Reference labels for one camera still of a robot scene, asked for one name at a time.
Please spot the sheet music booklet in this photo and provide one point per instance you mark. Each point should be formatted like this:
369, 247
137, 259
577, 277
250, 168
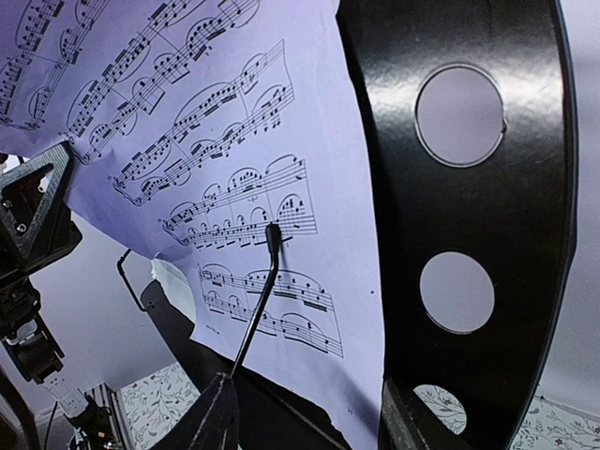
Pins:
175, 286

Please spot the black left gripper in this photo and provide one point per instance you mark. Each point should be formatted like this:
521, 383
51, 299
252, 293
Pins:
36, 225

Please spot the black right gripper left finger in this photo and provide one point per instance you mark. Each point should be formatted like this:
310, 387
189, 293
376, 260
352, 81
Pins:
212, 422

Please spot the black music stand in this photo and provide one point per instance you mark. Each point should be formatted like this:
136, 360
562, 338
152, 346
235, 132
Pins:
514, 211

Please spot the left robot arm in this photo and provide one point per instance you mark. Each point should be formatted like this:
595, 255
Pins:
38, 357

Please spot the purple sheet music page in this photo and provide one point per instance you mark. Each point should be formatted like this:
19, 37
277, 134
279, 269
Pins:
195, 125

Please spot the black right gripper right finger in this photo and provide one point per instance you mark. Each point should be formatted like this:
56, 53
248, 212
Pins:
408, 423

